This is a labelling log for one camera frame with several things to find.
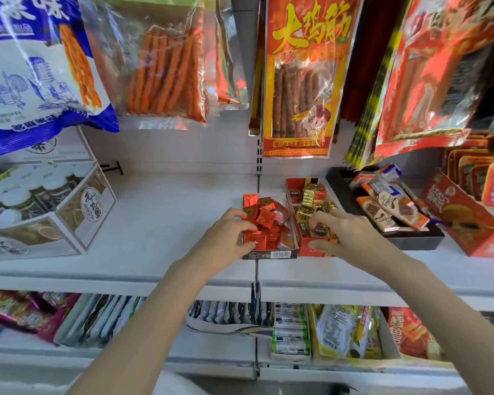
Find person's right hand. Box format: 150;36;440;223
307;208;411;281

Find person's left hand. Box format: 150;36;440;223
180;207;259;281

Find white box of red chocolates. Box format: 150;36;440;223
240;193;301;261

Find cluster of red square candies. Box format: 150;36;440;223
242;194;299;251

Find wafer bar packets group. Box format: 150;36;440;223
347;163;437;234

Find black plastic tray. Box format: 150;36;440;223
325;166;445;251

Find heap of gold candies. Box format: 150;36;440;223
290;183;340;240

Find red Filer candy box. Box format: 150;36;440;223
284;178;343;258

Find person's left forearm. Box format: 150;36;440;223
65;258;231;395

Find person's right forearm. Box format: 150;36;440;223
378;258;494;395

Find white metal shelf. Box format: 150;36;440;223
0;115;494;383

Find red cardboard display box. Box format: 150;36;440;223
419;168;494;259

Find printed jar display box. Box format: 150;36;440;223
0;127;118;262

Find red orange snack packets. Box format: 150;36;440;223
386;306;445;362

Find stack of green white packets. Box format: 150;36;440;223
270;302;312;363

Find yellow black striped bags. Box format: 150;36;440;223
345;0;420;170

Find dark brown snack bag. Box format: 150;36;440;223
248;0;268;136

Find yellow red bag brown sticks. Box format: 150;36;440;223
262;0;365;160

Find clear bag of orange sticks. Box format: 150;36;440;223
77;0;211;130

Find red orange snack bag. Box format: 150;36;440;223
372;0;494;161

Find clear green print snack bag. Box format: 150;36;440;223
204;0;250;111

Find dark red snack bag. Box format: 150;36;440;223
339;0;412;124

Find pile of pink snack packets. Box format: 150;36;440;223
0;290;81;344

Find white blue snack bag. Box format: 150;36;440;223
0;0;120;159

